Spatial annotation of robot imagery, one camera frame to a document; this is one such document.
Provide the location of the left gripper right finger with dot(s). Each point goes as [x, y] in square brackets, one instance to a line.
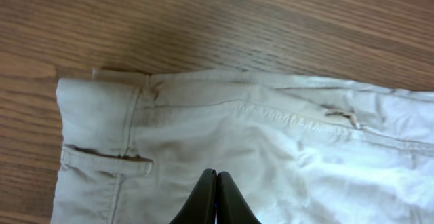
[231, 206]

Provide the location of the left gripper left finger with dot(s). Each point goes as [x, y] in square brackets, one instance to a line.
[200, 206]

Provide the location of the beige shorts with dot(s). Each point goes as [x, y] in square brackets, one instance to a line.
[301, 149]

